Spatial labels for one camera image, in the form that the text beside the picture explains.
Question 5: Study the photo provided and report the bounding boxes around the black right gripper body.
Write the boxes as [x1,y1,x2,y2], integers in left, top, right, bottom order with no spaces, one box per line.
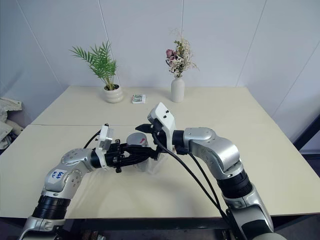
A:
[149,119,174,154]

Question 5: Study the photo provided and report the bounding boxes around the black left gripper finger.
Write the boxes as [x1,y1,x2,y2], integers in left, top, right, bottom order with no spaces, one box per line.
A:
[122,153,151,167]

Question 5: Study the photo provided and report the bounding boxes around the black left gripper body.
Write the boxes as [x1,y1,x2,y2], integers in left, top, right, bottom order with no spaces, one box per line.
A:
[104,139,126,174]

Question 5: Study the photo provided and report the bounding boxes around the clear plastic box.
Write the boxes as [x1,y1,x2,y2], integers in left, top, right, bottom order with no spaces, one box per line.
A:
[148,149,176,175]

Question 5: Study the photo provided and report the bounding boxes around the small white green battery pack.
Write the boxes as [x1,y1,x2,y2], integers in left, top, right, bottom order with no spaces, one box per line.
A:
[131,93,147,105]

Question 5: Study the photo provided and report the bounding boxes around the white ribbed plant pot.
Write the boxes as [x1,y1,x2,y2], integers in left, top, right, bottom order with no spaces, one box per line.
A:
[103,83,125,104]

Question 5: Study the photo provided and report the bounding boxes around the white ceramic vase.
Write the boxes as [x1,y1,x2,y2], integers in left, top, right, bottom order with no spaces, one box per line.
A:
[170,76,186,103]

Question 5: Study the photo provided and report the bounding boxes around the green palm plant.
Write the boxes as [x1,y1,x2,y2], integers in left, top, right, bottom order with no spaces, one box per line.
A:
[69,40,119,91]

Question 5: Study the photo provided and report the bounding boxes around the dried flower bouquet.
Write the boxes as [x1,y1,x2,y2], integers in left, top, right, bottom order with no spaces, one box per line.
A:
[165,27,200,79]

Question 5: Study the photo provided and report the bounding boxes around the beige crumpled cloth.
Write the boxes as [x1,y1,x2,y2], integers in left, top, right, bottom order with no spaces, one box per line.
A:
[0,96,25,151]

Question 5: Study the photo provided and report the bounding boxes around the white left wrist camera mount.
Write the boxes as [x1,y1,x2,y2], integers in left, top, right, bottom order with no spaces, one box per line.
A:
[95,124,116,169]

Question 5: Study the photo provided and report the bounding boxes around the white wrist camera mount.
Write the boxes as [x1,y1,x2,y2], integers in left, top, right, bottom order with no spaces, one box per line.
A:
[147,102,177,152]
[95,124,116,169]

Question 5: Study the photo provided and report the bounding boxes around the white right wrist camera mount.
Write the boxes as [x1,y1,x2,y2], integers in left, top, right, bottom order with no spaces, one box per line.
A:
[147,102,177,152]

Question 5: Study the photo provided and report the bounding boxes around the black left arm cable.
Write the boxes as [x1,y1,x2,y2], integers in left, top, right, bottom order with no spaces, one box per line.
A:
[83,122,109,150]

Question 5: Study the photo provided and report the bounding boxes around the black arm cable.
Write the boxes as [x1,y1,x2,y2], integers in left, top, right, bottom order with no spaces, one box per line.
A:
[151,131,247,240]
[83,122,109,150]
[186,151,230,218]

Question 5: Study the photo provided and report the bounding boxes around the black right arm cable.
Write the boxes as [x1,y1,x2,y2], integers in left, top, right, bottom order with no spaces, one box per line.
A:
[186,151,230,218]
[151,131,247,240]

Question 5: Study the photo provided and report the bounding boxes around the black table frame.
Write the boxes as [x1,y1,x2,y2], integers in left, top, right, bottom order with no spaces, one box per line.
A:
[0,214,320,233]

